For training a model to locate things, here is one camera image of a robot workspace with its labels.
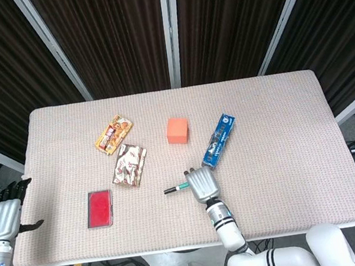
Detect beige woven table cloth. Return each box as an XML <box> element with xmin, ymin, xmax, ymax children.
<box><xmin>0</xmin><ymin>63</ymin><xmax>355</xmax><ymax>266</ymax></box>

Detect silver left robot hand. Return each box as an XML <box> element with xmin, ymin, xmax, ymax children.
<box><xmin>0</xmin><ymin>176</ymin><xmax>46</xmax><ymax>241</ymax></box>

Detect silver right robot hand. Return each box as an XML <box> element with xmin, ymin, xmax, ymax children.
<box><xmin>183</xmin><ymin>164</ymin><xmax>223</xmax><ymax>207</ymax></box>

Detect orange cube block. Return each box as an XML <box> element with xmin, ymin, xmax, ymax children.
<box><xmin>164</xmin><ymin>115</ymin><xmax>191</xmax><ymax>147</ymax></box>

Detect white table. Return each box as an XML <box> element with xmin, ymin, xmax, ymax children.
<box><xmin>21</xmin><ymin>219</ymin><xmax>355</xmax><ymax>266</ymax></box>

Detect red ink pad case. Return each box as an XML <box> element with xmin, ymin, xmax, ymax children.
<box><xmin>82</xmin><ymin>189</ymin><xmax>117</xmax><ymax>231</ymax></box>

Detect blue cookie box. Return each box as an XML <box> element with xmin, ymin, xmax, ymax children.
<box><xmin>195</xmin><ymin>112</ymin><xmax>243</xmax><ymax>172</ymax></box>

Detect white partition post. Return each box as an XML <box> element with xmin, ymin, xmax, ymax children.
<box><xmin>247</xmin><ymin>0</ymin><xmax>334</xmax><ymax>77</ymax></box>
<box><xmin>159</xmin><ymin>0</ymin><xmax>191</xmax><ymax>90</ymax></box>
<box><xmin>12</xmin><ymin>0</ymin><xmax>94</xmax><ymax>110</ymax></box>

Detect yellow snack packet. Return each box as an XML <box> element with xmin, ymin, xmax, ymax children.
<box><xmin>91</xmin><ymin>112</ymin><xmax>138</xmax><ymax>158</ymax></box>

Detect red white candy packet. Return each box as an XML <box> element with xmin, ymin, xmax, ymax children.
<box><xmin>107</xmin><ymin>140</ymin><xmax>153</xmax><ymax>191</ymax></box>

